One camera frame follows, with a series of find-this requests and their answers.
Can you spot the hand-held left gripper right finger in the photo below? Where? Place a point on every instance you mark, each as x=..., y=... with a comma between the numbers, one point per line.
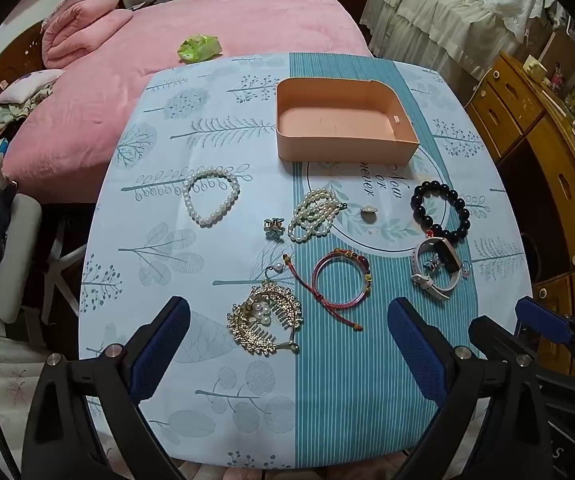
x=412, y=345

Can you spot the leaf printed tablecloth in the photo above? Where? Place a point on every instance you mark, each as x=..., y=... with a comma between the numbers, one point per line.
x=217, y=160

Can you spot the small pearl pin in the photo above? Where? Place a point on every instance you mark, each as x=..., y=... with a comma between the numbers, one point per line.
x=279, y=266

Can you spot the folded pink quilt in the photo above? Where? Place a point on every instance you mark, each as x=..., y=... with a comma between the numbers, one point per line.
x=82, y=30

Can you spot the wooden desk with drawers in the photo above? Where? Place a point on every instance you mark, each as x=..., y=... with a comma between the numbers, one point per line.
x=542, y=150

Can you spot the green plastic bag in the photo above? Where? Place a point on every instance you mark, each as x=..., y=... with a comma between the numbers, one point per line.
x=200, y=47

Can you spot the pile of folded clothes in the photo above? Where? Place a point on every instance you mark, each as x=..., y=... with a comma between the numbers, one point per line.
x=9, y=110

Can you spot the white lace furniture cover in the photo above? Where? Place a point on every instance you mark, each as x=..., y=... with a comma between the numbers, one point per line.
x=442, y=10

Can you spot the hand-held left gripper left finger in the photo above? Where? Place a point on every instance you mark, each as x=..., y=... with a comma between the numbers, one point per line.
x=162, y=340

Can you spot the pink storage box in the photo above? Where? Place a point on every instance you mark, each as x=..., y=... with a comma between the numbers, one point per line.
x=337, y=125

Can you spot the floral pillow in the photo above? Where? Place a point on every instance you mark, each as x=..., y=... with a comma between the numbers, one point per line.
x=27, y=85

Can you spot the gold pearl hair comb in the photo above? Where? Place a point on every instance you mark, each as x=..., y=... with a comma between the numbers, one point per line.
x=277, y=305

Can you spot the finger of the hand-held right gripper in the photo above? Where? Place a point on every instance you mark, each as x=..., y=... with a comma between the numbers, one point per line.
x=490, y=335
x=542, y=320

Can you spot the cream small box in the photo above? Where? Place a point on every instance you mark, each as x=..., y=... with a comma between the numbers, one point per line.
x=535, y=67

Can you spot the grey office chair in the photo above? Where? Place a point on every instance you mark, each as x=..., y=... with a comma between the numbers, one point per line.
x=17, y=250

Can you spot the oval pearl brooch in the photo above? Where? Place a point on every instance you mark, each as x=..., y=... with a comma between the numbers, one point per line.
x=369, y=212

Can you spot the pink smartwatch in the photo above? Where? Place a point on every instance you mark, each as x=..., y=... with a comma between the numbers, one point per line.
x=430, y=286

